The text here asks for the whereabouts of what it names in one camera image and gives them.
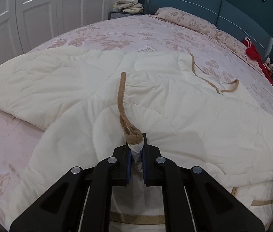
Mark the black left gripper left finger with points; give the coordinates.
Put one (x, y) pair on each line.
(81, 199)

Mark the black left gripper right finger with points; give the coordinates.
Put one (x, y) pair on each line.
(192, 199)

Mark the stack of folded beige clothes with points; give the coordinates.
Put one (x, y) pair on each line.
(129, 6)

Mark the plush toys on nightstand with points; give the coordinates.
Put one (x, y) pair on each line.
(269, 65)

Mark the red garment on bed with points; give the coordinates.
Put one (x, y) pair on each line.
(253, 54)

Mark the pink floral pillow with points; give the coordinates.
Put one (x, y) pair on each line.
(199, 25)

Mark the dark bedside table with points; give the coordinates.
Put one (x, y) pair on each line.
(118, 14)

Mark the white wardrobe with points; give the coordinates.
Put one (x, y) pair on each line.
(25, 24)

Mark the blue upholstered headboard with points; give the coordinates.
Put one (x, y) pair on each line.
(239, 18)

